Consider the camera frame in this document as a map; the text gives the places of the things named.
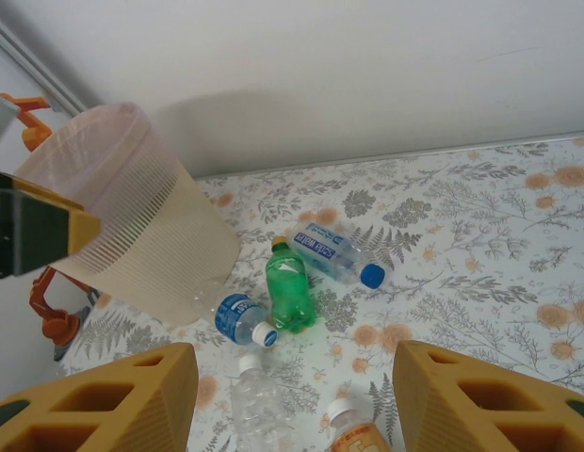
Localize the blue-label bottle white cap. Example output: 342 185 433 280
213 292 280 348

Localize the green plastic bottle yellow cap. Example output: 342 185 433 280
265 236 316 335

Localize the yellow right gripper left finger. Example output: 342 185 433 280
0 342 199 452

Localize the orange red tea bottle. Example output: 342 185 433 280
327 397 392 452

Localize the clear unlabelled bottle white cap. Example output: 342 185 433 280
228 355 298 452

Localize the aluminium frame post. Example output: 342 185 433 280
0 8 93 117

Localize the floral patterned tablecloth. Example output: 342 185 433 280
54 138 584 452

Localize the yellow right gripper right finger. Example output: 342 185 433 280
392 339 584 452

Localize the soda water bottle blue cap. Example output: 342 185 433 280
286 222 387 289

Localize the pink mesh basket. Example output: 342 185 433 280
11 102 241 326

